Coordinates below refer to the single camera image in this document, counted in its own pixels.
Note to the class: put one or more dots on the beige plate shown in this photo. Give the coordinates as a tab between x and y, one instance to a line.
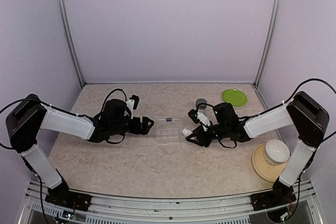
265	169

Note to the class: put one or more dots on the front aluminium rail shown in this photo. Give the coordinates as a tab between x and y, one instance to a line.
105	208

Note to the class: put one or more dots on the small white-capped pill bottle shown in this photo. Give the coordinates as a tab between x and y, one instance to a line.
187	133

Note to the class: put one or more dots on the right aluminium frame post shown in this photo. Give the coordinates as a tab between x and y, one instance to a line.
268	41

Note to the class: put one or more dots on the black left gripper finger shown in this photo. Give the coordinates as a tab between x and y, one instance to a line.
146	129
146	121

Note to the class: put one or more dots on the orange grey-capped pill bottle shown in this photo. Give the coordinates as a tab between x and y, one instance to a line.
201	106

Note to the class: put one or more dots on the clear plastic pill organizer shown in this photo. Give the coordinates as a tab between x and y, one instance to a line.
169	131

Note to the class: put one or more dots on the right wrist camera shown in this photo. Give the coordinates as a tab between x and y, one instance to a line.
198	117

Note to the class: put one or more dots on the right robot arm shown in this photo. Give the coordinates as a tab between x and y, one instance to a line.
302	113

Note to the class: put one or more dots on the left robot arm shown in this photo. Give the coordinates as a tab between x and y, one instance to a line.
32	115

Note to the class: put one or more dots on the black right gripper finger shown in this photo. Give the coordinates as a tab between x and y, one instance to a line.
198	140
198	131

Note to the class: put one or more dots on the white bowl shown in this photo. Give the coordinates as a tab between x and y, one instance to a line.
276	152

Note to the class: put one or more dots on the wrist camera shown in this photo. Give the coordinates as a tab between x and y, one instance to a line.
198	117
132	104

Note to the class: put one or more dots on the left aluminium frame post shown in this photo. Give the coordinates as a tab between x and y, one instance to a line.
70	43

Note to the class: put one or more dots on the green plate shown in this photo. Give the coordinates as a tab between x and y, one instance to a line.
235	97

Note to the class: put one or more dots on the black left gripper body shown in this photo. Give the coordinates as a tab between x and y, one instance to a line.
135	129

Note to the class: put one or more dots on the aluminium frame post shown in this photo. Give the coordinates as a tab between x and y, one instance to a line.
268	41
70	43

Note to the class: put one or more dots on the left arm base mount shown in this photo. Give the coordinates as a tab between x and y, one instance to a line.
64	197

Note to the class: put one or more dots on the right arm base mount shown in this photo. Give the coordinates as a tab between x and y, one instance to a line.
280	194

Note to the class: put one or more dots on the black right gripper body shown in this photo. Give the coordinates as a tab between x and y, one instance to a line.
222	131

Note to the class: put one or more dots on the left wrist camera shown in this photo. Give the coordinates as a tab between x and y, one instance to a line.
132	104

